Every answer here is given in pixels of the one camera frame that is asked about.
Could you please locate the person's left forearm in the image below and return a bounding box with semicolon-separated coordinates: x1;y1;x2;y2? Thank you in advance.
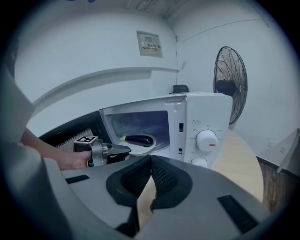
20;127;92;171

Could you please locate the white microwave turntable plate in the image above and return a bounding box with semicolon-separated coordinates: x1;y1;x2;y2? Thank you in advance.
126;134;158;157

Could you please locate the white microwave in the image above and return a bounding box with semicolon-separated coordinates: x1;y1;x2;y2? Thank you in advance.
38;92;233;170

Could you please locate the grey cabinet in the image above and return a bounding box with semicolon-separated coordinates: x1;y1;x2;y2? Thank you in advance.
257;127;300;174

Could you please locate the purple eggplant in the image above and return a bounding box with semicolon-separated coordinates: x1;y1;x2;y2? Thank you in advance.
120;135;154;147

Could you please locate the grey wall electrical panel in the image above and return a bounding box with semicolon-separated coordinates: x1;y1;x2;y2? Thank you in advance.
136;30;164;58

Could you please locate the small black box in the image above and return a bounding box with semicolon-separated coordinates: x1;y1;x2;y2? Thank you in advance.
169;84;189;95

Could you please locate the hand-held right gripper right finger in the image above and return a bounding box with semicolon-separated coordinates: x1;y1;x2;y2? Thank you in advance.
140;154;270;240

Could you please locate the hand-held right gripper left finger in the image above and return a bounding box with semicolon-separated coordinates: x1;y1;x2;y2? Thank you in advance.
61;154;152;236

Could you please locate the white wall ledge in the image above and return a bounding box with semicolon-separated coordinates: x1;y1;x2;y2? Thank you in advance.
32;66;180;106

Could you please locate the black standing fan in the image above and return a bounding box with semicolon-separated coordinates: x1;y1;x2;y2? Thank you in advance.
212;45;248;126

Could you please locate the person's grey shirt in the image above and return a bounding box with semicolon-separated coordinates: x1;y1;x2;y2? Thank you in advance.
0;63;71;240

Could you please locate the thin wall cable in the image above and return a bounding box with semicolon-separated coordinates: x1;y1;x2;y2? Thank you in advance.
164;16;180;86

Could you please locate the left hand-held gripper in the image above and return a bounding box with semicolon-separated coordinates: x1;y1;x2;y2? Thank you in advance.
73;135;132;168

